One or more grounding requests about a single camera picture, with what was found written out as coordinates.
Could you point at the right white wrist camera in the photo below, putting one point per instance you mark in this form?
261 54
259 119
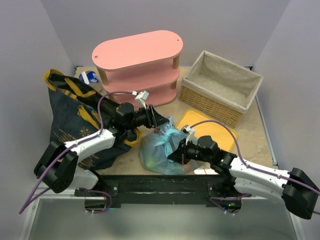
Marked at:
189 133

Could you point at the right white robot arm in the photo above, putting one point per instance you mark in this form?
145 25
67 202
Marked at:
292 187

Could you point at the dark denim tote bag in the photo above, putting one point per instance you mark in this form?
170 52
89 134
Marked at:
75 116

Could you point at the yellow tray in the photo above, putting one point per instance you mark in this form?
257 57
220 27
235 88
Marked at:
217 132

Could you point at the wicker basket with liner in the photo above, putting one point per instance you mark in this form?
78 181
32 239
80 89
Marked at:
220 88

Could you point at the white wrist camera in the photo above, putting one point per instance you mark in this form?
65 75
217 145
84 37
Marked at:
189 133
140 98

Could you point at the black base frame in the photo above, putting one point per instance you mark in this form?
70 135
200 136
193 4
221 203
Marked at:
208 190

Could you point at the pink three-tier shelf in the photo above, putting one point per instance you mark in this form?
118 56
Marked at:
143 62

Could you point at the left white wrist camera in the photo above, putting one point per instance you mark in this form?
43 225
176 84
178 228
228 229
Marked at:
140 98

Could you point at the blue white can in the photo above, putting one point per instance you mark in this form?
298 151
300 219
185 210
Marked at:
89 77

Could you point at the blue plastic bag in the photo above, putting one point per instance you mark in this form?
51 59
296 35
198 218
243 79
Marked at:
157 145

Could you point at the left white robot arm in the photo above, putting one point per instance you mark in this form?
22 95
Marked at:
57 167

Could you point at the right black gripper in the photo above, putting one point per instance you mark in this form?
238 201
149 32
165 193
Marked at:
182 153

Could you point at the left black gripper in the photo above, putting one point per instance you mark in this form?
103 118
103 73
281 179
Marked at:
151 116

